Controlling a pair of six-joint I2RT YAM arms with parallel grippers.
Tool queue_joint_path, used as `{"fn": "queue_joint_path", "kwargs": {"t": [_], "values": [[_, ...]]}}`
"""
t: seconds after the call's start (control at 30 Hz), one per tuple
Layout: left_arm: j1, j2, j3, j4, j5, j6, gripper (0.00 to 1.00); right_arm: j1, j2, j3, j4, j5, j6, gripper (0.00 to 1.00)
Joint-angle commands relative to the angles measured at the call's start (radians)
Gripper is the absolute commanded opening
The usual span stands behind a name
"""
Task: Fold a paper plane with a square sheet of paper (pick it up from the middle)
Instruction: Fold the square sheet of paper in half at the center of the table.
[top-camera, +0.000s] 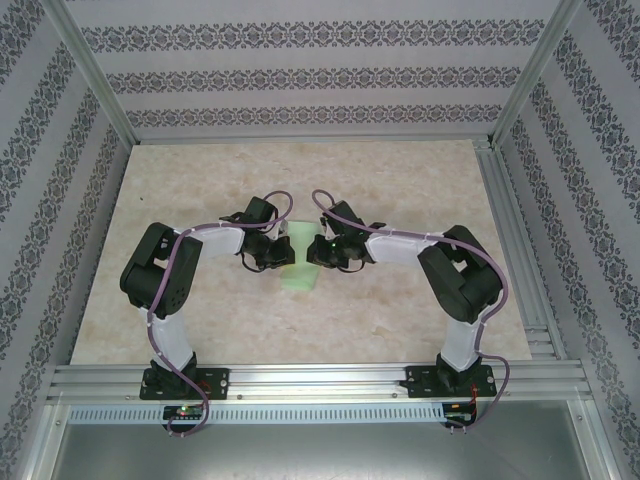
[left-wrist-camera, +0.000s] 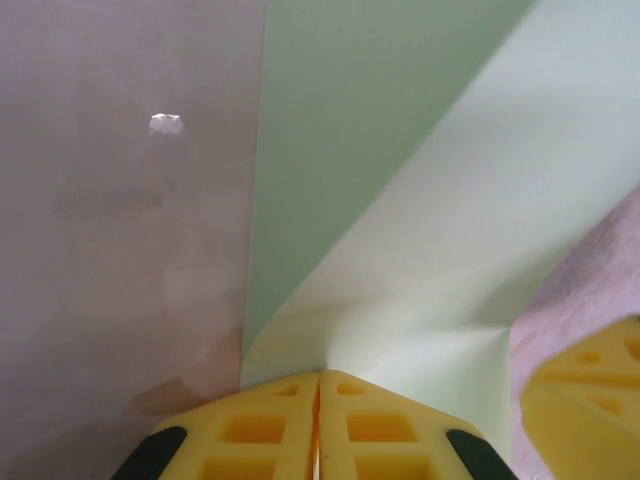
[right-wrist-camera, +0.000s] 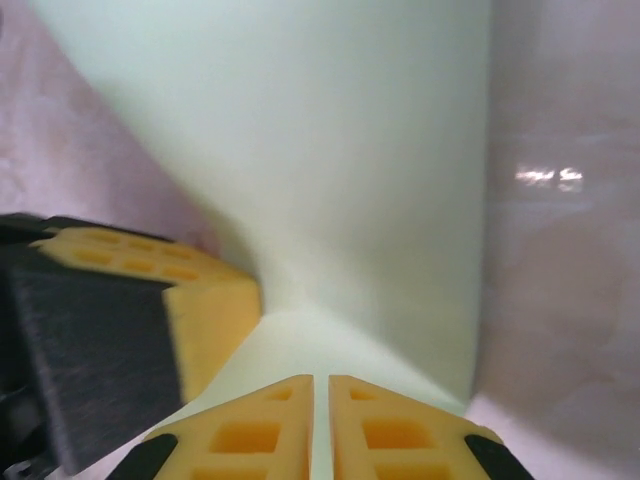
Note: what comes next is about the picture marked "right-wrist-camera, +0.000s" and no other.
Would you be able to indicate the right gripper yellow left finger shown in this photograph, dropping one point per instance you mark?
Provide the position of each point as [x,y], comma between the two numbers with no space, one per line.
[260,440]

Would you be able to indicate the light green cloth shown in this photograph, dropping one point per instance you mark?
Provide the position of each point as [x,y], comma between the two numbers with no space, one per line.
[325,150]

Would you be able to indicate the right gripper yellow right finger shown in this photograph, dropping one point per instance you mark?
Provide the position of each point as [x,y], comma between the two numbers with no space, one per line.
[350,440]

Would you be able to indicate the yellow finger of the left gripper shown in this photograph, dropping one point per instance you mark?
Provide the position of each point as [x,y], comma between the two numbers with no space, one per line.
[215,320]

